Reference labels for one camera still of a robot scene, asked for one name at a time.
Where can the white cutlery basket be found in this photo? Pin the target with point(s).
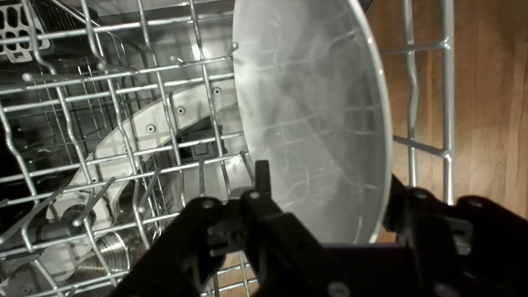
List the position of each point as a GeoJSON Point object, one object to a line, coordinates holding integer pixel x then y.
{"type": "Point", "coordinates": [16, 31]}

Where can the white round plate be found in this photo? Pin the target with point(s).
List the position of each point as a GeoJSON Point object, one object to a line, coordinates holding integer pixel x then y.
{"type": "Point", "coordinates": [308, 121]}

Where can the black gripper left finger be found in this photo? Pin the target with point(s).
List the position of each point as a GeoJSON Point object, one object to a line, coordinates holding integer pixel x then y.
{"type": "Point", "coordinates": [263, 179]}

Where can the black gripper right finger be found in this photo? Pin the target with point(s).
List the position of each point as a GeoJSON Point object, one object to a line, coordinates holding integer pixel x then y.
{"type": "Point", "coordinates": [405, 209]}

